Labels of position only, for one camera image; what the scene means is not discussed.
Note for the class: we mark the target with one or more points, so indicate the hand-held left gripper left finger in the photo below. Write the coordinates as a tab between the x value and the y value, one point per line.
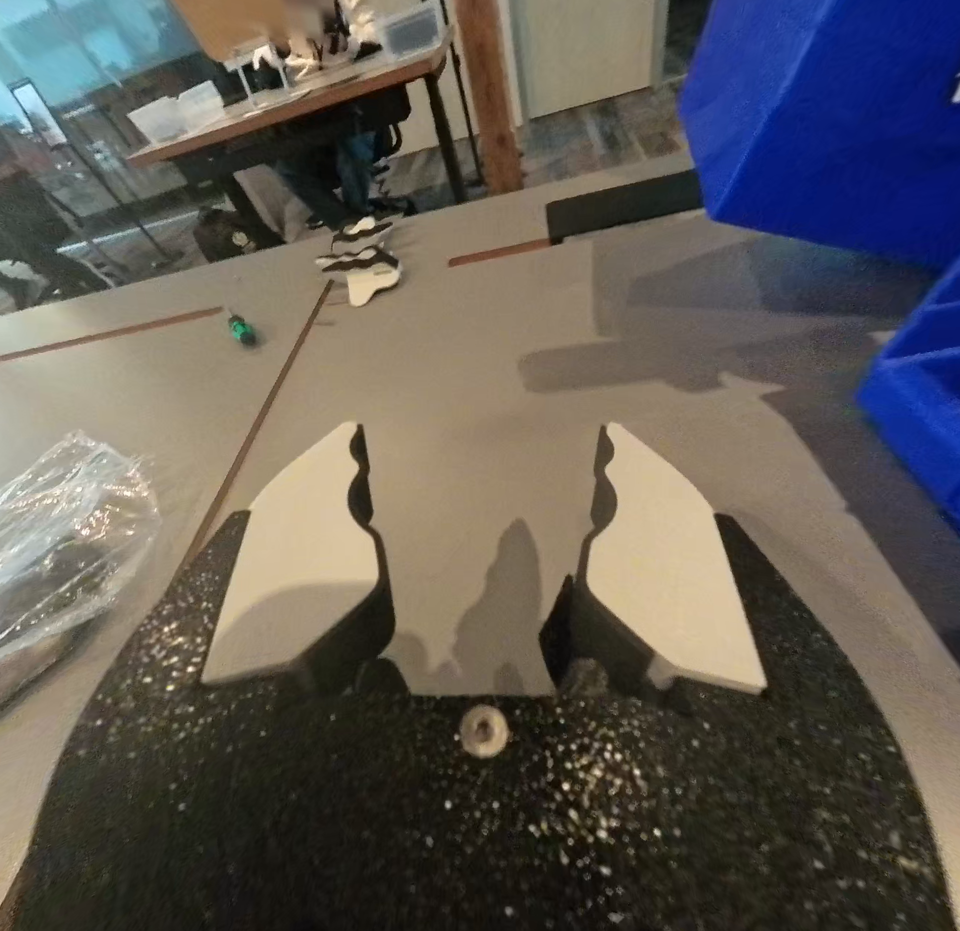
300	571

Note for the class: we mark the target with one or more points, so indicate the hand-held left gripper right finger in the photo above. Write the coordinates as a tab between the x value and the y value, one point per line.
667	571

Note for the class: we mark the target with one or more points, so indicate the blue plastic bin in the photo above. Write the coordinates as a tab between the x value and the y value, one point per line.
922	391
825	106

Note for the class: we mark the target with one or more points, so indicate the clear plastic bag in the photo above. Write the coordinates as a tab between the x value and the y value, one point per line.
67	541

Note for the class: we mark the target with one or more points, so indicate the black backpack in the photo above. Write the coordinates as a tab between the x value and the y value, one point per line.
232	237

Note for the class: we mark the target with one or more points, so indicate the clear plastic box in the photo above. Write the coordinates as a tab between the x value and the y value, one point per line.
156	122
201	100

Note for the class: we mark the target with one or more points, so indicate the wooden work table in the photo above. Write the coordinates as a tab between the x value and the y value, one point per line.
360	76

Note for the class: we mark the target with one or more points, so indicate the white door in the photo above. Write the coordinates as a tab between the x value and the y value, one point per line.
592	38

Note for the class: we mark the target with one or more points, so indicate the clear plastic container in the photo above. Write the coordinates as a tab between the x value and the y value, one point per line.
409	31

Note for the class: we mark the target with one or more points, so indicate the small wooden board stand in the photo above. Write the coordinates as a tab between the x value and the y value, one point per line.
217	8

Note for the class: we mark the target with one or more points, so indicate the wooden post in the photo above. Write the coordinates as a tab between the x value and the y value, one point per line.
487	83

